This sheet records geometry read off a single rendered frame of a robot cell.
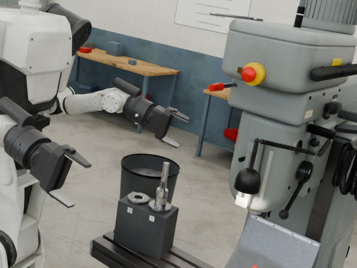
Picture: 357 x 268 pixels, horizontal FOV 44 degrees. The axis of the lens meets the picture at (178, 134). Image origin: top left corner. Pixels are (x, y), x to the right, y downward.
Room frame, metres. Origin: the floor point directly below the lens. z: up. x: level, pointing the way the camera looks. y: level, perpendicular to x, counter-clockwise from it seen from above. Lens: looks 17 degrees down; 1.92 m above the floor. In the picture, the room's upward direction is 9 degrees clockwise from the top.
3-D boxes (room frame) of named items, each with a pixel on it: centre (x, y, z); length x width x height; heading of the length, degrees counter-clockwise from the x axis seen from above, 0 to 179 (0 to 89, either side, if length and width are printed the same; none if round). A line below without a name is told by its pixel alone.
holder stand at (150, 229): (1.63, 0.07, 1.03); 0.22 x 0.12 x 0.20; 68
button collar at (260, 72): (1.17, -0.17, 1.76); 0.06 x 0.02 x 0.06; 57
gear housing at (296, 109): (1.40, -0.32, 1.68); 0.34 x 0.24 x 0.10; 147
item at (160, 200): (1.61, 0.03, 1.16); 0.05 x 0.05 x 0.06
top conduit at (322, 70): (1.31, -0.44, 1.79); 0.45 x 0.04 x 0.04; 147
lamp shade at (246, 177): (1.18, -0.22, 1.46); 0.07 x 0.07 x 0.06
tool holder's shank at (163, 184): (1.61, 0.03, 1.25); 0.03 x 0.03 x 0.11
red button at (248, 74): (1.15, -0.16, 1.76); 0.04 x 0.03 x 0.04; 57
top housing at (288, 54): (1.38, -0.30, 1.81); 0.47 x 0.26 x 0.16; 147
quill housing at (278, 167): (1.37, -0.30, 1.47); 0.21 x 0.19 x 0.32; 57
